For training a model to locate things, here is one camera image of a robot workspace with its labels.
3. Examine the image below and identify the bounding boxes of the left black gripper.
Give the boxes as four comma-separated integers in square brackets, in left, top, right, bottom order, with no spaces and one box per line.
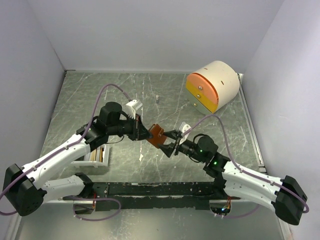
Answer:
[108,113,153,141]

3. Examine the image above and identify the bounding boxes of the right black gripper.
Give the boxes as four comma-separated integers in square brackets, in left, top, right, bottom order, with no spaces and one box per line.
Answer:
[156,129,206,163]

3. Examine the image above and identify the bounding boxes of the brown leather card holder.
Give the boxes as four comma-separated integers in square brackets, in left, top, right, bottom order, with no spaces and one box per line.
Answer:
[147,124,167,149]

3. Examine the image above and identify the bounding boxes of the white card tray box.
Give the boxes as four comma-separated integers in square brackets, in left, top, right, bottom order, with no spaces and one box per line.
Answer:
[71,144,110,168]

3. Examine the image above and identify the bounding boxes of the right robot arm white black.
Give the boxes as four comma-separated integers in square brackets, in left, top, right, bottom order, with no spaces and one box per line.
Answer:
[158,130,308,226]

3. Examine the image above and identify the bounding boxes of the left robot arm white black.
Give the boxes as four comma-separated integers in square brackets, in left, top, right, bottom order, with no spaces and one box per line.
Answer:
[1,99,151,217]

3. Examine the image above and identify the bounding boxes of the stack of cards in tray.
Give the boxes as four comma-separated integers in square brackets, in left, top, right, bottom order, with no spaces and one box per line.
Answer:
[83,146,104,163]

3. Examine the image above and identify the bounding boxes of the cream round drawer cabinet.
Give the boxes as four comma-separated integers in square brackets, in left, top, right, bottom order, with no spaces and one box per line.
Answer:
[185,60,240,115]

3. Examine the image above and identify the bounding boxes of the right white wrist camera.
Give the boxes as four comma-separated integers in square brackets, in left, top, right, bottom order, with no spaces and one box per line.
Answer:
[179,121,191,138]

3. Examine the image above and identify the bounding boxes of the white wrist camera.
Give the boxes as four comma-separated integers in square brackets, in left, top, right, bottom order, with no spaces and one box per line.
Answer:
[124,99,143,120]
[179,121,191,138]

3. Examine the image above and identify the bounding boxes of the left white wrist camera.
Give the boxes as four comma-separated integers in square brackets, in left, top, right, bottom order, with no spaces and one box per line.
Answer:
[124,99,143,120]

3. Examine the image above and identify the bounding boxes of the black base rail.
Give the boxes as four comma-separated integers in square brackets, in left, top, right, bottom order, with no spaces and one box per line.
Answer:
[75,181,229,212]

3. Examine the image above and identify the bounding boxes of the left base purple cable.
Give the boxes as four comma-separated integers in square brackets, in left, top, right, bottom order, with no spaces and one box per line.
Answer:
[72,196,125,222]

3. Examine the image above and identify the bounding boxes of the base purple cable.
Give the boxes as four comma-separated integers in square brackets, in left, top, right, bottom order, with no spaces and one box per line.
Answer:
[72,196,125,222]
[213,197,262,219]

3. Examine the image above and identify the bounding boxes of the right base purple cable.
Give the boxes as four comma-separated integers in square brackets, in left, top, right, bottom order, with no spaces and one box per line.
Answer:
[213,197,262,219]

